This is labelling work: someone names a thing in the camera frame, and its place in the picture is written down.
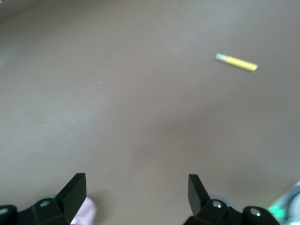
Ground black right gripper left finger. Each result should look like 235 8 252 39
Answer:
0 172 87 225

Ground brown table cover sheet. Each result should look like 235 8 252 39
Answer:
0 0 300 225

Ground yellow marker pen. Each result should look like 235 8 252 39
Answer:
214 52 259 73

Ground pink plastic cup holder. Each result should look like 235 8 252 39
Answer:
71 196 98 225

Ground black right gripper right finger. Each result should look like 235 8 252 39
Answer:
182 173 286 225

